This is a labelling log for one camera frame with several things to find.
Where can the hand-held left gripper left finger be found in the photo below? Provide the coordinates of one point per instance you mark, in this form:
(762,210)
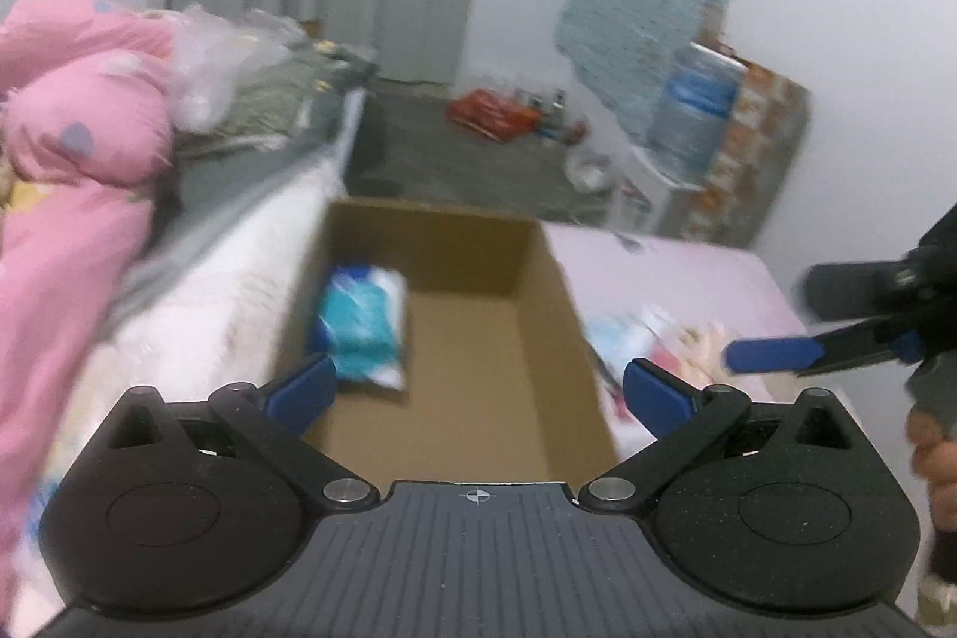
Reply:
(303,393)

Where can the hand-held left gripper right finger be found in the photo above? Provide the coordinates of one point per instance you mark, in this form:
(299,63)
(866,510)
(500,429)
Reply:
(656,400)

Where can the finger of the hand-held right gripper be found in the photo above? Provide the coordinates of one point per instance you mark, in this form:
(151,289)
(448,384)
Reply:
(845,290)
(770,354)

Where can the pale pink printed packet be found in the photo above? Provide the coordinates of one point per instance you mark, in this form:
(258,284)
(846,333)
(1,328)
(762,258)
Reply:
(691,350)

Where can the white blue soft packet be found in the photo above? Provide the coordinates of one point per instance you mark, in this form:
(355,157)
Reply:
(624,331)

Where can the brown cardboard box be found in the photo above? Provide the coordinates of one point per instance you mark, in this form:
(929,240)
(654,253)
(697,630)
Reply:
(463,346)

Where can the person's right hand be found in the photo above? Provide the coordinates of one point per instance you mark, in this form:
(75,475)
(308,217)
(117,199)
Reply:
(931,462)

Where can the blue white tissue pack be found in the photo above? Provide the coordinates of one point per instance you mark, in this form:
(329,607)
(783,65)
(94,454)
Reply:
(366,328)

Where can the orange printed carton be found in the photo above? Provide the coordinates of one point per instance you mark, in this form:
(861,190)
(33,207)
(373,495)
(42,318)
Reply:
(755,160)

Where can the large blue water jug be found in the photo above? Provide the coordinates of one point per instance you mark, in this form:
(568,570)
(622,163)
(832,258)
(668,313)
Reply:
(691,111)

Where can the metal bowl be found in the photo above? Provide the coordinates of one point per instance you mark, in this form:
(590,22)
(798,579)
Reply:
(589,171)

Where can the grey green cloth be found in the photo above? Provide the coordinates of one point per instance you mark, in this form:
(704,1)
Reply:
(288,89)

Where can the pink quilt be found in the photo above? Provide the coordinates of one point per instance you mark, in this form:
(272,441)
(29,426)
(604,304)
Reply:
(71,174)

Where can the red plastic bag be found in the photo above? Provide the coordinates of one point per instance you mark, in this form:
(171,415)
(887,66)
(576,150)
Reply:
(490,113)

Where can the clear plastic bag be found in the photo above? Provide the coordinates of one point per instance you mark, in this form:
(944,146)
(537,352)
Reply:
(213,59)

